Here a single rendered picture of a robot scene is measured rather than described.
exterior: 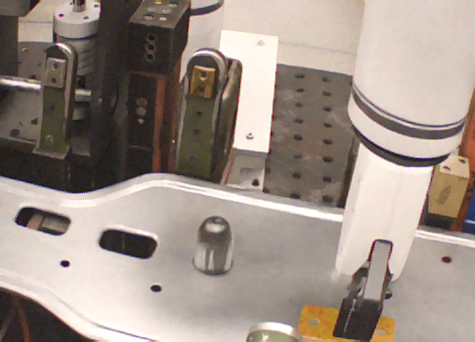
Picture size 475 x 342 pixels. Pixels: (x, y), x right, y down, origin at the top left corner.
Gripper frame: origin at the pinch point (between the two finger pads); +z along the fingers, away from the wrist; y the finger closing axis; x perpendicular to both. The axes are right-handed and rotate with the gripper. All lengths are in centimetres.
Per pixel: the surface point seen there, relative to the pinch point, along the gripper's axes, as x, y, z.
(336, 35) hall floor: -9, -243, 105
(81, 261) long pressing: -23.5, -1.2, 5.1
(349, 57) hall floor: -3, -227, 105
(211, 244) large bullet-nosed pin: -12.7, -3.6, 1.8
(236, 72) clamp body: -15.3, -25.0, -1.6
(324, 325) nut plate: -2.1, 0.2, 4.8
